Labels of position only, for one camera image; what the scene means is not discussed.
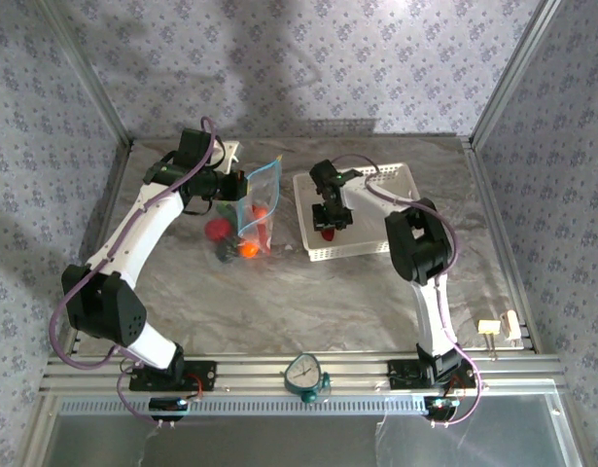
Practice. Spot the purple sweet potato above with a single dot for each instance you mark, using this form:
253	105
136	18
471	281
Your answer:
329	236

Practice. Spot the clear zip-top bag blue zipper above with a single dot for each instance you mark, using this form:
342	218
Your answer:
259	194

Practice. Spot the white perforated plastic basket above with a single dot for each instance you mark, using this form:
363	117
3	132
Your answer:
376	238

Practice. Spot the red chili pepper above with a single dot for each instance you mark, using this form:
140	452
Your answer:
265	231

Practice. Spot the red apple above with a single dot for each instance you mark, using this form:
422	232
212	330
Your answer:
217	229

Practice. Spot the orange tangerine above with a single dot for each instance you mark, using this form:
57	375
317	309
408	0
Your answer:
249	250

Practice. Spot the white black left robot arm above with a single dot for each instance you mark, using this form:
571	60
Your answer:
143	224

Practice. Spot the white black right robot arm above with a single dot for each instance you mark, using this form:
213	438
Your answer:
371	199

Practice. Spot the teal alarm clock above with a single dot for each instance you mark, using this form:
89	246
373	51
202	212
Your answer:
301	373

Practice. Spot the beige wooden block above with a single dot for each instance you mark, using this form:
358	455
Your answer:
511	327

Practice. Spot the small right circuit board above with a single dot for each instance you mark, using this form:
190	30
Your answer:
442	404

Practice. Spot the small circuit board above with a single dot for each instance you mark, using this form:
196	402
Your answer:
442	404
167	404

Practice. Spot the grey metal sheet panel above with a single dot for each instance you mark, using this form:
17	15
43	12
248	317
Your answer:
279	442

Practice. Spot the small left circuit board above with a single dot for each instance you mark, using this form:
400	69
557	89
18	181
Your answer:
167	404

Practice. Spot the aluminium left side rail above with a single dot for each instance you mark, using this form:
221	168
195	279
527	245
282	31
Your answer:
119	170

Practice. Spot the aluminium rail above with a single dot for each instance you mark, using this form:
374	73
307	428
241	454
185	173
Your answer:
119	170
479	170

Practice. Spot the aluminium right side rail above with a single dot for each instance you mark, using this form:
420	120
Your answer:
479	170

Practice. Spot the aluminium front frame beam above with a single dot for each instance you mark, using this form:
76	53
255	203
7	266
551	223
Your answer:
259	370

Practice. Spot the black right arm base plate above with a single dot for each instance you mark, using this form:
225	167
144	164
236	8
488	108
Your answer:
400	374

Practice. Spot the aluminium left corner post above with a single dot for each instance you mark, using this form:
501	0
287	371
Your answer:
89	73

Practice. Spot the aluminium corner post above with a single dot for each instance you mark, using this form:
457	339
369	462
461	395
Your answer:
514	73
89	73

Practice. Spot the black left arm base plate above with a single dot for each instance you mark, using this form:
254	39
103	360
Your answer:
206	374

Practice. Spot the aluminium right corner post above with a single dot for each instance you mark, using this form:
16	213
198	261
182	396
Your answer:
514	73

